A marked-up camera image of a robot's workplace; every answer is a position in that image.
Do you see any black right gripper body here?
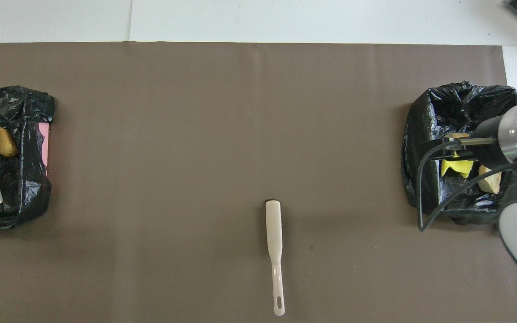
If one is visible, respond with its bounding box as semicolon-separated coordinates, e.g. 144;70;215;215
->
469;116;509;169

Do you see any black plastic trash bag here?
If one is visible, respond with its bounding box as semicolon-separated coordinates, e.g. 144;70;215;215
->
0;86;55;229
401;81;517;237

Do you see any large yellow sponge piece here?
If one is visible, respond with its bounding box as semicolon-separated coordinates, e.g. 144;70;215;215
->
441;157;474;179

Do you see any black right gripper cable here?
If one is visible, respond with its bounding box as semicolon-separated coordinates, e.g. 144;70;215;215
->
418;140;517;232

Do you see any pink plastic bin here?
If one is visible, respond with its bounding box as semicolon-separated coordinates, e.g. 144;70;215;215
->
39;122;50;178

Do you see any beige hand brush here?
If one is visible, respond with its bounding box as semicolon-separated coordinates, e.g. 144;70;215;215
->
265;200;285;316

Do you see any brown table mat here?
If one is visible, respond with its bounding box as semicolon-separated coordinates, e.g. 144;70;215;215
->
0;42;517;323

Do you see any brown fried croquette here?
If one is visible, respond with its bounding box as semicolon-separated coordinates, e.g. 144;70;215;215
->
0;127;19;157

